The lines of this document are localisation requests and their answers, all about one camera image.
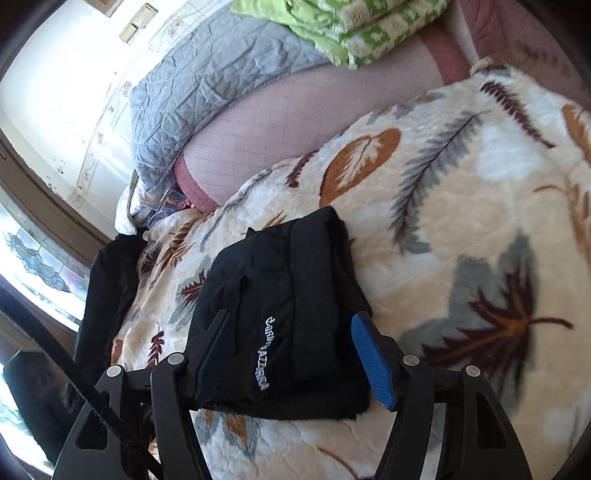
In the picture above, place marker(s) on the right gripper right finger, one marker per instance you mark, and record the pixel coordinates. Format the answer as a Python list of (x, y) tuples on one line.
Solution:
[(404, 387)]

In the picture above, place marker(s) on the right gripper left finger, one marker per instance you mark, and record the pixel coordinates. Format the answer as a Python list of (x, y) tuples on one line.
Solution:
[(175, 384)]

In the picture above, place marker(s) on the black pants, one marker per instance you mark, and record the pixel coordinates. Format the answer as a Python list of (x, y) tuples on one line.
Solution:
[(291, 293)]

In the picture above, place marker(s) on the black garment at bed edge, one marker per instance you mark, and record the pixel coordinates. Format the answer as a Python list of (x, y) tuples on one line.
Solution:
[(113, 284)]

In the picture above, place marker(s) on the stained glass window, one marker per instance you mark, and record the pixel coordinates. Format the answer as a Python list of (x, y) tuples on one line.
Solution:
[(40, 269)]

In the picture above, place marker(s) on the leaf pattern fleece blanket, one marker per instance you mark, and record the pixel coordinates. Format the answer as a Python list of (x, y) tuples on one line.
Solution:
[(468, 211)]

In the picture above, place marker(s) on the grey quilted blanket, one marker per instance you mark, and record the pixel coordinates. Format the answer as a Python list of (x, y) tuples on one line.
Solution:
[(222, 60)]

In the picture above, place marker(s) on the green patterned folded blanket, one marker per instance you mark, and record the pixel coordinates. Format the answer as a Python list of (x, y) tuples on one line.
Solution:
[(350, 33)]

